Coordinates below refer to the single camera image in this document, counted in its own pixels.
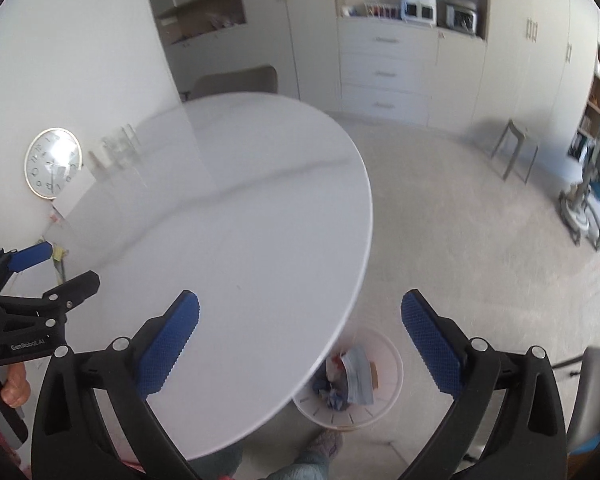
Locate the brown cardboard piece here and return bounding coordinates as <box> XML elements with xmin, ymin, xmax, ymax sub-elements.
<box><xmin>370</xmin><ymin>362</ymin><xmax>379</xmax><ymax>390</ymax></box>

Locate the person's grey quilted leg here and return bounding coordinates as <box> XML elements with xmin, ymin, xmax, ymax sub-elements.
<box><xmin>188</xmin><ymin>430</ymin><xmax>343</xmax><ymax>480</ymax></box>

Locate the dark blue wrapper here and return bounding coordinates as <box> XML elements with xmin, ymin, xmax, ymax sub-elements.
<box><xmin>312</xmin><ymin>378</ymin><xmax>349</xmax><ymax>412</ymax></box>

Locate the wooden bookshelf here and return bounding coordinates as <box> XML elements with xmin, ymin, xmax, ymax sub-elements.
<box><xmin>576</xmin><ymin>41</ymin><xmax>600</xmax><ymax>162</ymax></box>

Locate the white round wall clock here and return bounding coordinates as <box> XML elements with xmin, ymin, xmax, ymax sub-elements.
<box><xmin>23</xmin><ymin>127</ymin><xmax>83</xmax><ymax>200</ymax></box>

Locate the silver microwave oven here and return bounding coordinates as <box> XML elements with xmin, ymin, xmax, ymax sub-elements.
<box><xmin>445</xmin><ymin>1</ymin><xmax>478</xmax><ymax>36</ymax></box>

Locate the white small appliance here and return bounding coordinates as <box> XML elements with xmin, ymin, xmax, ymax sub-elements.
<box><xmin>400</xmin><ymin>0</ymin><xmax>437</xmax><ymax>26</ymax></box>

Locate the white trash bin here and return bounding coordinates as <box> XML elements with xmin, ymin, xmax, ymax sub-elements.
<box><xmin>294</xmin><ymin>325</ymin><xmax>403</xmax><ymax>431</ymax></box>

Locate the white oval table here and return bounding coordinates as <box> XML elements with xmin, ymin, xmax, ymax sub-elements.
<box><xmin>45</xmin><ymin>93</ymin><xmax>373</xmax><ymax>458</ymax></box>

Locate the white drawer cabinet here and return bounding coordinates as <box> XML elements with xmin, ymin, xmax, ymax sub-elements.
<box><xmin>338</xmin><ymin>18</ymin><xmax>438</xmax><ymax>127</ymax></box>

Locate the grey small stool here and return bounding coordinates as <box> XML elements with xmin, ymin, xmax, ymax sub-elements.
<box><xmin>490</xmin><ymin>119</ymin><xmax>540</xmax><ymax>183</ymax></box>

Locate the grey chair at right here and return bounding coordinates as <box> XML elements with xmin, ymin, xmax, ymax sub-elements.
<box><xmin>553</xmin><ymin>347</ymin><xmax>600</xmax><ymax>454</ymax></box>

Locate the blue surgical face mask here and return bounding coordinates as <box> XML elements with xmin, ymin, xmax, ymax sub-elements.
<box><xmin>341</xmin><ymin>344</ymin><xmax>374</xmax><ymax>405</ymax></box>

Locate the grey chair behind table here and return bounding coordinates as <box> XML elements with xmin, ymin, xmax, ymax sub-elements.
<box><xmin>189</xmin><ymin>65</ymin><xmax>278</xmax><ymax>100</ymax></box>

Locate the teal kids desk chair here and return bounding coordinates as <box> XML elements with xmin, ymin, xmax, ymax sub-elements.
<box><xmin>558</xmin><ymin>134</ymin><xmax>600</xmax><ymax>250</ymax></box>

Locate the open wall shelf niche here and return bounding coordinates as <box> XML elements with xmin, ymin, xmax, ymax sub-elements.
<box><xmin>156</xmin><ymin>0</ymin><xmax>247</xmax><ymax>47</ymax></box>

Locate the clear acrylic holder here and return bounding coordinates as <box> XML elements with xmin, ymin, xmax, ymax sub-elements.
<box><xmin>87</xmin><ymin>124</ymin><xmax>140</xmax><ymax>181</ymax></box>

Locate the person's left hand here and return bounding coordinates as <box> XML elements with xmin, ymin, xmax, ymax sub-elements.
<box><xmin>1</xmin><ymin>363</ymin><xmax>31</xmax><ymax>410</ymax></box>

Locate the white card on table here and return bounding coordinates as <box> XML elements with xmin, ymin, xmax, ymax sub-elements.
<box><xmin>52</xmin><ymin>166</ymin><xmax>96</xmax><ymax>218</ymax></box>

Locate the red plastic bag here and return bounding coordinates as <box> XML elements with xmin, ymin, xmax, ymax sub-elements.
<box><xmin>325</xmin><ymin>353</ymin><xmax>346</xmax><ymax>382</ymax></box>

